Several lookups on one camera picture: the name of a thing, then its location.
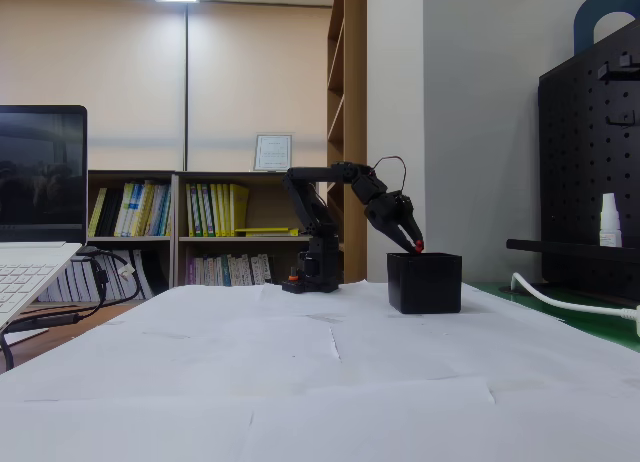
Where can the yellow white book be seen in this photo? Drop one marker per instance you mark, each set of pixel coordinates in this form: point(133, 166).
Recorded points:
point(141, 209)
point(125, 209)

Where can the blue white book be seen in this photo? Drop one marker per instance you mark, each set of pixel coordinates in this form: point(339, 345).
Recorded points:
point(161, 209)

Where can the purple white book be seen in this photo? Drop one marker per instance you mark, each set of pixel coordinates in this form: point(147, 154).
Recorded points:
point(191, 272)

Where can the framed white certificate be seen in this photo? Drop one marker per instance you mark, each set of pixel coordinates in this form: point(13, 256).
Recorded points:
point(272, 152)

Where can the thin yellow book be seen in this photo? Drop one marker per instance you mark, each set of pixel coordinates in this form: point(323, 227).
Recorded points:
point(98, 212)

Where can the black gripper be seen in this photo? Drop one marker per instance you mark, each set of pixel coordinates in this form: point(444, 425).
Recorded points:
point(391, 211)

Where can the black square box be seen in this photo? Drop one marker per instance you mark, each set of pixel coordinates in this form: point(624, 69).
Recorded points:
point(425, 284)

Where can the orange black table clamp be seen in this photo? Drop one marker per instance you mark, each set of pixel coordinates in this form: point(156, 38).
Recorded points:
point(294, 277)

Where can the flat yellow folder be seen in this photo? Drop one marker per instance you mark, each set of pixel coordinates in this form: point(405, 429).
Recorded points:
point(262, 231)

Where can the teal white book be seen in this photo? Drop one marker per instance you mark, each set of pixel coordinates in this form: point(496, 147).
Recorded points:
point(225, 272)

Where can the black pegboard shelf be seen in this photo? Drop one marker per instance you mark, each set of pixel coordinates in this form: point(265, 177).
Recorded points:
point(550, 247)

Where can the white paper sheet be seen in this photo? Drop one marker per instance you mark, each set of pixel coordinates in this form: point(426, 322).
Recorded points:
point(125, 432)
point(450, 347)
point(375, 427)
point(320, 307)
point(560, 422)
point(200, 304)
point(200, 357)

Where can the black book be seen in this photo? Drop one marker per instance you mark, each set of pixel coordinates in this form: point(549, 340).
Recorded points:
point(111, 212)

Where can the tall wooden bookshelf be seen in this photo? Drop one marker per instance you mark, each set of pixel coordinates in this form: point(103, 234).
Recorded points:
point(356, 132)

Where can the small red pin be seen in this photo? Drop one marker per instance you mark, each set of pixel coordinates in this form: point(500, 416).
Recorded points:
point(419, 246)

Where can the small white bottle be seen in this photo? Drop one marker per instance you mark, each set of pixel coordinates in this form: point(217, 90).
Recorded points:
point(610, 222)

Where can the dark blue arch-shaped object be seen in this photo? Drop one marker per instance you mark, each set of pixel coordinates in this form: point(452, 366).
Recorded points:
point(585, 17)

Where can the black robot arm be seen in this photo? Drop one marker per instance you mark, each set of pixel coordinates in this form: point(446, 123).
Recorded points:
point(320, 262)

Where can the low brown bookcase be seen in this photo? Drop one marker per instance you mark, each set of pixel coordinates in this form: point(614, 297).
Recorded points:
point(130, 174)
point(260, 202)

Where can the black pegboard hook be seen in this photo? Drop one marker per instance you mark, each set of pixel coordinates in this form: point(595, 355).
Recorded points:
point(620, 121)
point(607, 73)

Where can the white laptop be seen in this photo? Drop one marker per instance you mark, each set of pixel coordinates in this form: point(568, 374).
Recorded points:
point(40, 172)

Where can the yellow green binder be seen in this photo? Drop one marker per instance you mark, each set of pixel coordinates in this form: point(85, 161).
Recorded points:
point(206, 212)
point(220, 212)
point(226, 212)
point(214, 212)
point(190, 212)
point(198, 212)

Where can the wide yellow binder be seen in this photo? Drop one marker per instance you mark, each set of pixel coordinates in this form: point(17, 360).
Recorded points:
point(239, 207)

